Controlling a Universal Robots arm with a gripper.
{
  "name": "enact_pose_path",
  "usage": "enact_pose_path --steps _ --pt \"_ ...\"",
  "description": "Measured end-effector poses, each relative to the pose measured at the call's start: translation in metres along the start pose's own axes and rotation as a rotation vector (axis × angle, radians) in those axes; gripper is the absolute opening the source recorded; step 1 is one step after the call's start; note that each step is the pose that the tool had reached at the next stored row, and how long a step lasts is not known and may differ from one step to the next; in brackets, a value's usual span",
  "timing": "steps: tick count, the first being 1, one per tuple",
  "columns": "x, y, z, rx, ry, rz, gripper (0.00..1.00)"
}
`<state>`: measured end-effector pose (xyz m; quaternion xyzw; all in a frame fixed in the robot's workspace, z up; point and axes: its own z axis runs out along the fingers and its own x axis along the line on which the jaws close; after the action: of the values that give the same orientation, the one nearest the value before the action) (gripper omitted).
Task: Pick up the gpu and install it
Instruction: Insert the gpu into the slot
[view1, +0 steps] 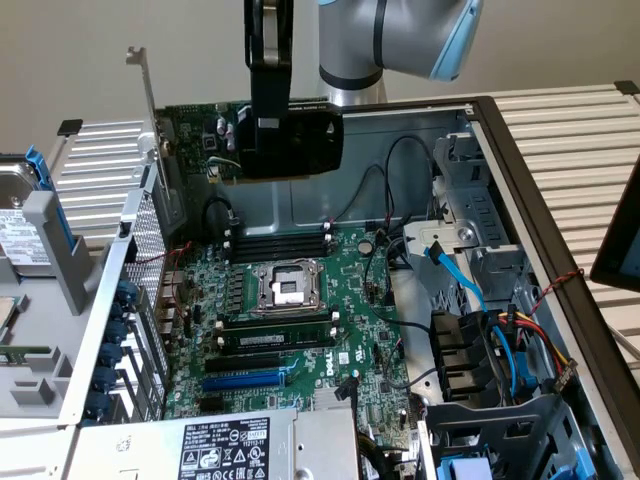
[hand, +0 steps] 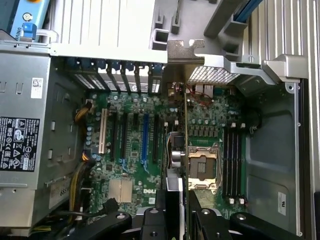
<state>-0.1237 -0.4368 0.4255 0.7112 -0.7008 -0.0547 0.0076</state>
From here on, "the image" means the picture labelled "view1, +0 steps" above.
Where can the silver chipset heat sink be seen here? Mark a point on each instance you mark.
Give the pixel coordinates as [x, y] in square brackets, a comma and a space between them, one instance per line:
[332, 398]

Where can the green graphics card black fan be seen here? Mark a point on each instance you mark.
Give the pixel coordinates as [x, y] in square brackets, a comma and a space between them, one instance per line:
[195, 145]

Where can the spare green RAM stick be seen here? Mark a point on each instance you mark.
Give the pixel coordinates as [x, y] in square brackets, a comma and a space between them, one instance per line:
[22, 356]

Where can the black RAM slot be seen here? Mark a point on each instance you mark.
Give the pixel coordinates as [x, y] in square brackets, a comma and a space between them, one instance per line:
[280, 238]
[280, 243]
[280, 249]
[277, 320]
[280, 254]

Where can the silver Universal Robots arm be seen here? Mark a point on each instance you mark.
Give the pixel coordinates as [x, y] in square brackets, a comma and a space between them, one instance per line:
[360, 35]

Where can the hard disk with blue carrier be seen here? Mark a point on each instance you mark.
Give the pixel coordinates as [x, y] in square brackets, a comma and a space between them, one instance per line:
[15, 235]

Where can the round coin battery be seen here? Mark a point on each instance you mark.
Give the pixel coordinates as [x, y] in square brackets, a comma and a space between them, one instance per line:
[365, 246]

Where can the black long expansion slot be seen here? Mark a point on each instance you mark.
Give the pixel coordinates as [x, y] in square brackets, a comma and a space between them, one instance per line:
[242, 362]

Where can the green Dell motherboard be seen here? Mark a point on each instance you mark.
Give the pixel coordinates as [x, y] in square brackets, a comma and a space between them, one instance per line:
[350, 300]

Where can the short black expansion slot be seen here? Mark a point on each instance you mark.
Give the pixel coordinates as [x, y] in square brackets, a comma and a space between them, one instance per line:
[211, 405]

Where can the grey blue drive cage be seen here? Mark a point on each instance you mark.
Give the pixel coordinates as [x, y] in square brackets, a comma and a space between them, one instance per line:
[500, 440]

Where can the black table end cap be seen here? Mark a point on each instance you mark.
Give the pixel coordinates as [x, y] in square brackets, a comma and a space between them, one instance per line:
[626, 87]
[70, 127]

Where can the silver metal disk bay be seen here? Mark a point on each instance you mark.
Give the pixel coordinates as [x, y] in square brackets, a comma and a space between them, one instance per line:
[480, 220]

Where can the black framed monitor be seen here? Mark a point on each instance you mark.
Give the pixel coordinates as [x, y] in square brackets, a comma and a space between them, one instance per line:
[617, 250]

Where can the blue expansion slot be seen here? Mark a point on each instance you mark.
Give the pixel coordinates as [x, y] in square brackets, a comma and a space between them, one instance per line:
[242, 381]

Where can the grey parts rack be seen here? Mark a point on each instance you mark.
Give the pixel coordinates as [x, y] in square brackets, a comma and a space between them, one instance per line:
[55, 250]

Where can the silver power supply unit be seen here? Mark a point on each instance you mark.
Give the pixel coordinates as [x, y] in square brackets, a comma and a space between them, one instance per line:
[225, 447]

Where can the CPU chip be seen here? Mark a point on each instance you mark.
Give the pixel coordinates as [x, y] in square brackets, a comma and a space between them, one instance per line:
[9, 317]

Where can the blue card latch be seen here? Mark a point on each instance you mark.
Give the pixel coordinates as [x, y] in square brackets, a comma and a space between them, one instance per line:
[107, 378]
[98, 404]
[110, 355]
[118, 332]
[126, 293]

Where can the CPU socket metal frame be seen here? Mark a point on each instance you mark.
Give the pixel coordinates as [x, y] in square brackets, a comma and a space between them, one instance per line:
[287, 287]

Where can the open PC case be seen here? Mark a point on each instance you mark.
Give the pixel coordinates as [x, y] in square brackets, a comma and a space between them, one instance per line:
[400, 175]

